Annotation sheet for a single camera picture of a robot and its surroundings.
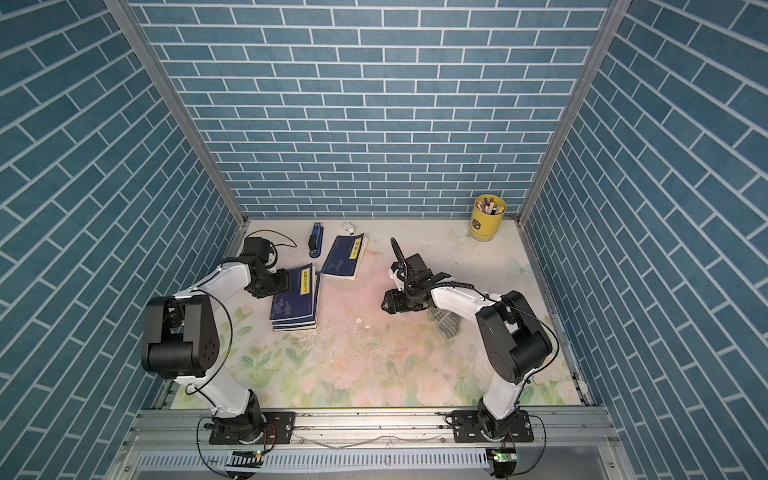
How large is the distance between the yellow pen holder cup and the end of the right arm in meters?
0.40

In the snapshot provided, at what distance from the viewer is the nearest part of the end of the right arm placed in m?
0.69

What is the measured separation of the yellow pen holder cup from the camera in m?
1.08
